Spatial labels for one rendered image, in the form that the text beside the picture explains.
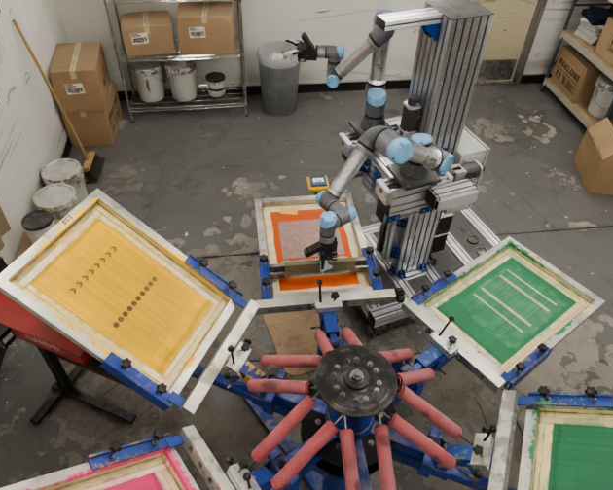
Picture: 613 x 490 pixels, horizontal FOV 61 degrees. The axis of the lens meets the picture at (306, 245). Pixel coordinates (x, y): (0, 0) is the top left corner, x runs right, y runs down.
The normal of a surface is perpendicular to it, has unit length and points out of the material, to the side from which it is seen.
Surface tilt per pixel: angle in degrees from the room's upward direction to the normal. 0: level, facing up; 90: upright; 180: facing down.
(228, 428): 0
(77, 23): 90
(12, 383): 0
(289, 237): 0
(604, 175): 90
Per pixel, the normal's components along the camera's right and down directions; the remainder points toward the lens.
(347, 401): 0.03, -0.71
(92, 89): 0.22, 0.69
